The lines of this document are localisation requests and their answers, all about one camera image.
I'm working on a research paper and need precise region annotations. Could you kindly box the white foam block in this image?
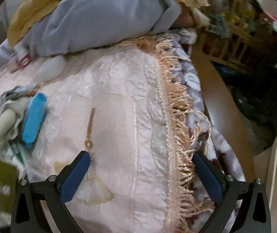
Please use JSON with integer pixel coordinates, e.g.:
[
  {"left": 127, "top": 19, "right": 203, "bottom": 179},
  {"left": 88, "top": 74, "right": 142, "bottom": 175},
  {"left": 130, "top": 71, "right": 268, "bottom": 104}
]
[{"left": 33, "top": 55, "right": 67, "bottom": 84}]

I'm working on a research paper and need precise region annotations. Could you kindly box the brown white patterned blanket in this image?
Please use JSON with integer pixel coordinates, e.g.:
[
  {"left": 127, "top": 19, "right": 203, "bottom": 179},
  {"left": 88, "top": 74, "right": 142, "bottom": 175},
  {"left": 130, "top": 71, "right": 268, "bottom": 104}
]
[{"left": 167, "top": 27, "right": 247, "bottom": 233}]

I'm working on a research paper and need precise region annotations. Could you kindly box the small white red bottle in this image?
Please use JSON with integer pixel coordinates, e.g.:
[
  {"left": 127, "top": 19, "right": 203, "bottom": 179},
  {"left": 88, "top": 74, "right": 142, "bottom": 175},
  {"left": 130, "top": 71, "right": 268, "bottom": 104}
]
[{"left": 13, "top": 42, "right": 32, "bottom": 68}]

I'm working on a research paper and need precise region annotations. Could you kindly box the rainbow medicine box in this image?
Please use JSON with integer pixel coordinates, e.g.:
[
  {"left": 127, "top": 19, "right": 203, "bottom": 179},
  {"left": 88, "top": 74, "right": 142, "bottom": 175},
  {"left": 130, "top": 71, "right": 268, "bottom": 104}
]
[{"left": 0, "top": 147, "right": 24, "bottom": 214}]

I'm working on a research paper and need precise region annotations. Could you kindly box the wooden baby crib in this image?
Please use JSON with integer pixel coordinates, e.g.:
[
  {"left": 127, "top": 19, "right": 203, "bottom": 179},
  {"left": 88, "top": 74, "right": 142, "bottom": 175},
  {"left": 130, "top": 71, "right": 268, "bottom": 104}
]
[{"left": 198, "top": 0, "right": 275, "bottom": 70}]

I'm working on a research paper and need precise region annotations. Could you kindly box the pink quilted bedspread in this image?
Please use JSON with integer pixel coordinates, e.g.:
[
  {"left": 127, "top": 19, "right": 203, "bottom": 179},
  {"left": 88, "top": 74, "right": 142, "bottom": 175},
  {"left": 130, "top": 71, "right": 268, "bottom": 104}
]
[{"left": 0, "top": 36, "right": 214, "bottom": 232}]

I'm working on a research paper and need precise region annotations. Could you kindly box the grey-blue fleece blanket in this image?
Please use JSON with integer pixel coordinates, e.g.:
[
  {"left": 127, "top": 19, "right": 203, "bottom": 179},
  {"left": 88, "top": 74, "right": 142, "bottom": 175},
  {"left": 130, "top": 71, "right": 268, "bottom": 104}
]
[{"left": 0, "top": 0, "right": 183, "bottom": 78}]

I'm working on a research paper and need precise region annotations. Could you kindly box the wooden bed frame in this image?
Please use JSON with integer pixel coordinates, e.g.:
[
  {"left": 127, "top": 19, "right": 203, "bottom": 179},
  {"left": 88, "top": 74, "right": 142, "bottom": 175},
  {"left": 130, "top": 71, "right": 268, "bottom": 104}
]
[{"left": 190, "top": 45, "right": 255, "bottom": 182}]

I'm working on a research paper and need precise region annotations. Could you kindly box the crumpled white grey wrapper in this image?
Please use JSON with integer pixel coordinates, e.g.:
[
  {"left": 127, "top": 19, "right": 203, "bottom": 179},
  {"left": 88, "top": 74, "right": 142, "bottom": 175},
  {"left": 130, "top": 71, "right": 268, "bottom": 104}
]
[{"left": 0, "top": 84, "right": 40, "bottom": 144}]

